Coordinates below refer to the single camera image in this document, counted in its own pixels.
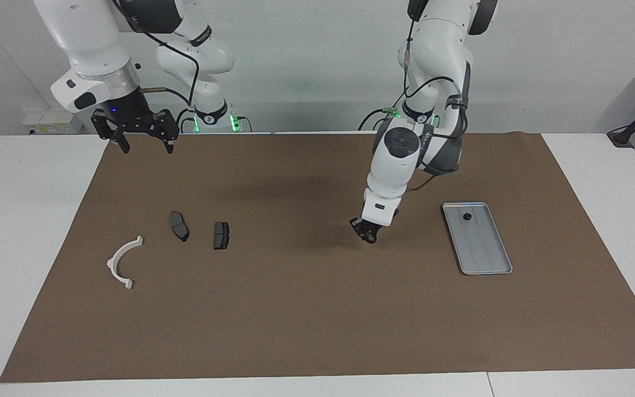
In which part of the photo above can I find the silver metal tray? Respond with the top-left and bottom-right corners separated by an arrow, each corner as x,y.
442,202 -> 514,276

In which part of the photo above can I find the white power strip box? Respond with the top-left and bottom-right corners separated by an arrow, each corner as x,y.
23,108 -> 84,136

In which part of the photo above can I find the long dark brake pad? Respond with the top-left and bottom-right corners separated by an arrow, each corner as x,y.
169,211 -> 190,243

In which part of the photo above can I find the brown table mat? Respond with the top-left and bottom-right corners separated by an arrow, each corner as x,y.
0,131 -> 635,383

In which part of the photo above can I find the black base cable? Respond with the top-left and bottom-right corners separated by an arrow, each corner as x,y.
358,108 -> 402,132
174,108 -> 195,134

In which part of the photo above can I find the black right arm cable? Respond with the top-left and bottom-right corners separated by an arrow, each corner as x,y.
111,0 -> 201,111

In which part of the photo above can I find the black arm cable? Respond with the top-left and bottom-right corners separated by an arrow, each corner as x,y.
402,0 -> 470,194
111,0 -> 201,111

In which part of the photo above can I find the white curved plastic bracket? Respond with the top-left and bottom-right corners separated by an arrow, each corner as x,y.
106,235 -> 144,290

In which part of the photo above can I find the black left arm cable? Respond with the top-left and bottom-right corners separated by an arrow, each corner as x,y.
402,0 -> 470,194

